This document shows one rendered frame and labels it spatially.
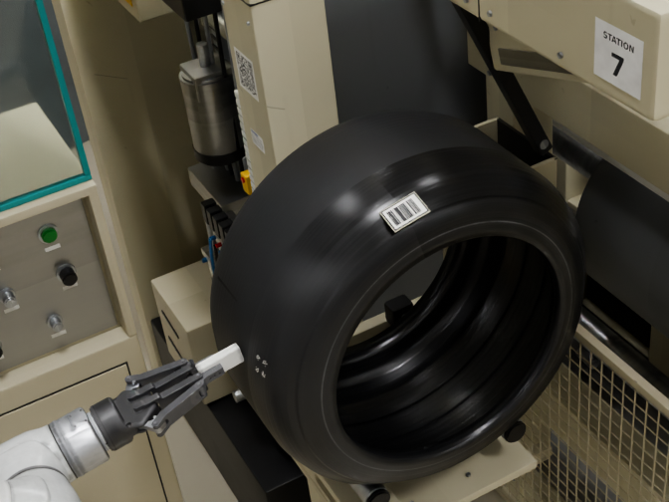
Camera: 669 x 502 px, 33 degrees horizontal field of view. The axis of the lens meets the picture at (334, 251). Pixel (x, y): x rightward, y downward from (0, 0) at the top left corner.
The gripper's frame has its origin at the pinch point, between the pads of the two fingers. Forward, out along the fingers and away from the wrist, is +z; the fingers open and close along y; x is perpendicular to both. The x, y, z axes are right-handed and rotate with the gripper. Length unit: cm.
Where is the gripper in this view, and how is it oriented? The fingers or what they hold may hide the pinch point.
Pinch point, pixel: (220, 363)
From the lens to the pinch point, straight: 174.6
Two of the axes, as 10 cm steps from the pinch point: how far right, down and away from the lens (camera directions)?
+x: 2.3, 7.4, 6.4
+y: -4.7, -4.9, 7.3
